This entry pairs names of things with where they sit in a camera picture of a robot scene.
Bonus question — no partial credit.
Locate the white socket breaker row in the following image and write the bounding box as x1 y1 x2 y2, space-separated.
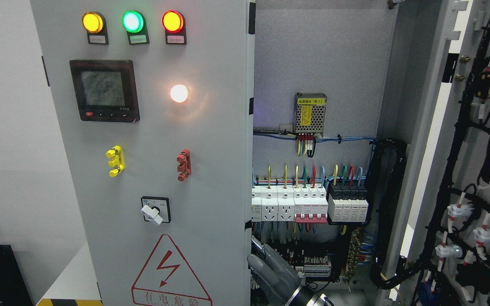
251 185 295 221

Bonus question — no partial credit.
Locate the black digital power meter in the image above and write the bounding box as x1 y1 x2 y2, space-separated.
69 59 140 123

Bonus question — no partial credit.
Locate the red electric hazard sticker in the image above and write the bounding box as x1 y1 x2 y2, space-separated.
131 234 212 306

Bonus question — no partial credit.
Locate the black surge protector block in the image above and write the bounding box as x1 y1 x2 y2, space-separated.
328 184 369 225

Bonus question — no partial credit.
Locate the red handle circuit breaker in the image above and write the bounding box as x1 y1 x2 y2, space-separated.
294 185 328 224

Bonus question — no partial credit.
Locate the metal mesh power supply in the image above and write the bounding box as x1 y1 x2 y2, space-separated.
293 92 327 134

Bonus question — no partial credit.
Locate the grey cabinet door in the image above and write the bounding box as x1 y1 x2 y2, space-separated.
31 0 255 306
375 0 490 306

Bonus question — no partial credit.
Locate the green indicator lamp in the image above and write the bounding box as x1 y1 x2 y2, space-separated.
121 10 145 33

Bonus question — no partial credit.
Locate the black right cable loom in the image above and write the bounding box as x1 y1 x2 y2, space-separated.
364 138 424 290

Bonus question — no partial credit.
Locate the grey robot hand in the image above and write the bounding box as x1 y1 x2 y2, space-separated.
247 236 301 306

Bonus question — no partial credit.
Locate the red indicator lamp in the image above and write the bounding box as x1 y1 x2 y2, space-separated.
162 10 185 34

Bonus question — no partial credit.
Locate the yellow indicator lamp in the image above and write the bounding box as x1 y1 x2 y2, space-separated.
82 11 104 34

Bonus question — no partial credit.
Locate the red terminal connector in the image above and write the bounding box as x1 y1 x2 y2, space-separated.
176 149 192 182

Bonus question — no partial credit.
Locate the brass ground terminal bar right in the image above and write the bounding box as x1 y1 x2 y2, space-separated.
346 228 362 281

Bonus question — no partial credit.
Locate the yellow terminal connector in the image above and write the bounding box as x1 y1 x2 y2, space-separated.
106 145 125 177

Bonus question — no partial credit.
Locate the white glowing indicator lamp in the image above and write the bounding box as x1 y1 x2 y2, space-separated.
170 85 189 103

